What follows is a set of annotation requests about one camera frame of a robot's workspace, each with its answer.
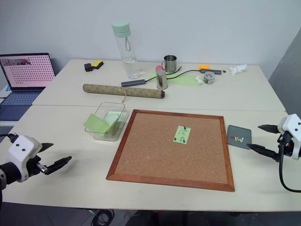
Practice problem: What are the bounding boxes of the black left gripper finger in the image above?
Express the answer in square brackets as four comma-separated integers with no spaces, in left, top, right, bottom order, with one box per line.
[40,142,55,154]
[44,155,72,176]

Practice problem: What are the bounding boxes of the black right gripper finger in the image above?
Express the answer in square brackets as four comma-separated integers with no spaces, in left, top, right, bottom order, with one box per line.
[257,124,279,135]
[246,143,281,162]

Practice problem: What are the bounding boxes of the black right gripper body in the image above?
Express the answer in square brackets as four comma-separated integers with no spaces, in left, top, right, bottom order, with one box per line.
[277,131,294,156]

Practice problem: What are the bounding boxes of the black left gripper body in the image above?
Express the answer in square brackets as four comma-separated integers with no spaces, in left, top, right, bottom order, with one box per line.
[26,155,49,179]

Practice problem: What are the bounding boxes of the light blue paper sheet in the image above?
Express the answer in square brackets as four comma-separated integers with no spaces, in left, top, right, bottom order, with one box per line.
[103,111,129,137]

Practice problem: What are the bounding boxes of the clear glass jar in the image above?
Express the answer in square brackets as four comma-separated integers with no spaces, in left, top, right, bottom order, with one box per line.
[203,71,215,85]

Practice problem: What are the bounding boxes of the clear plastic container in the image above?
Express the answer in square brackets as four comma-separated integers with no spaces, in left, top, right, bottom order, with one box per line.
[84,101,129,142]

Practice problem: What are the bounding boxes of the grey partition panel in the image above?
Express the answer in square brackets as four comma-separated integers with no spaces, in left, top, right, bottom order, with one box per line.
[269,30,301,114]

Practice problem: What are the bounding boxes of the crumpled white tissue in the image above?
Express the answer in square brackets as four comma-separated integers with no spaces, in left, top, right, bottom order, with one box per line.
[229,64,248,76]

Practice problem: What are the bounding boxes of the open laptop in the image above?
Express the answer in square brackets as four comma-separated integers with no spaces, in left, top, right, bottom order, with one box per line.
[0,52,56,121]

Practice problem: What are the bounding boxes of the grey usb hub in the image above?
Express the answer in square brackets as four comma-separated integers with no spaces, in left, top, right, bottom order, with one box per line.
[199,68,223,75]
[120,79,148,88]

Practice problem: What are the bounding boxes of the rolled brown mat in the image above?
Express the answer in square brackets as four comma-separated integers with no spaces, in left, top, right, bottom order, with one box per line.
[82,83,166,100]

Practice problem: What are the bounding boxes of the yellow and black sponge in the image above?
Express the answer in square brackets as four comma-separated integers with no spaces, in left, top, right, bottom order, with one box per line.
[91,60,105,70]

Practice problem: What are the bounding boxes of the green paper sheet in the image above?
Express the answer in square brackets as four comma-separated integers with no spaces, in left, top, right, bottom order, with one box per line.
[145,70,203,88]

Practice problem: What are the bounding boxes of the steel tumbler cup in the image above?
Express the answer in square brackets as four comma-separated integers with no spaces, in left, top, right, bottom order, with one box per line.
[156,69,169,90]

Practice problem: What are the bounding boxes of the clear bottle with green lid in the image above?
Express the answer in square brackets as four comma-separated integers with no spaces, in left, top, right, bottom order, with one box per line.
[111,20,139,80]

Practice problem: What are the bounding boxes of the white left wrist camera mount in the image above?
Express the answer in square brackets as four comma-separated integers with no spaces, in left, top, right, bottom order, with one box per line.
[6,135,43,183]

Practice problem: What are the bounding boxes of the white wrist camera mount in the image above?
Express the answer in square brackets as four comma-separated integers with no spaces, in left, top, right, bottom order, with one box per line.
[6,135,43,183]
[277,113,301,161]

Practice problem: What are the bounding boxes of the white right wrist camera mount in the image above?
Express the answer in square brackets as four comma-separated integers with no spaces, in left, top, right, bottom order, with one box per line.
[277,113,301,161]

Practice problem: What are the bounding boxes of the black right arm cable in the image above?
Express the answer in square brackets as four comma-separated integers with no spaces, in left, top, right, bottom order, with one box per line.
[278,133,301,193]

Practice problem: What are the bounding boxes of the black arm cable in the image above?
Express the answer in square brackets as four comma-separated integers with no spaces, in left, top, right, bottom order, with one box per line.
[278,133,301,193]
[0,132,18,143]

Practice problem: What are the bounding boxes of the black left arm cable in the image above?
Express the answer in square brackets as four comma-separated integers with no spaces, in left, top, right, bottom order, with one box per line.
[0,132,18,143]

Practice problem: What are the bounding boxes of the black cables under table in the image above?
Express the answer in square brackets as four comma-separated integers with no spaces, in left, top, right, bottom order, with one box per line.
[88,209,116,226]

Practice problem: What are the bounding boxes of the cork board with wooden frame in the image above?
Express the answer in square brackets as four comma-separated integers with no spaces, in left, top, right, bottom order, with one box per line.
[106,109,236,193]

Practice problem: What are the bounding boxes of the black usb cable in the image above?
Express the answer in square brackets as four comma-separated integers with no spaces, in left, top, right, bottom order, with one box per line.
[143,65,201,83]

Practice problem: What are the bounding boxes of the steel mug with handle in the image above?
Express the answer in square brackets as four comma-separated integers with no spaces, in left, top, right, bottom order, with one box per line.
[161,54,178,73]

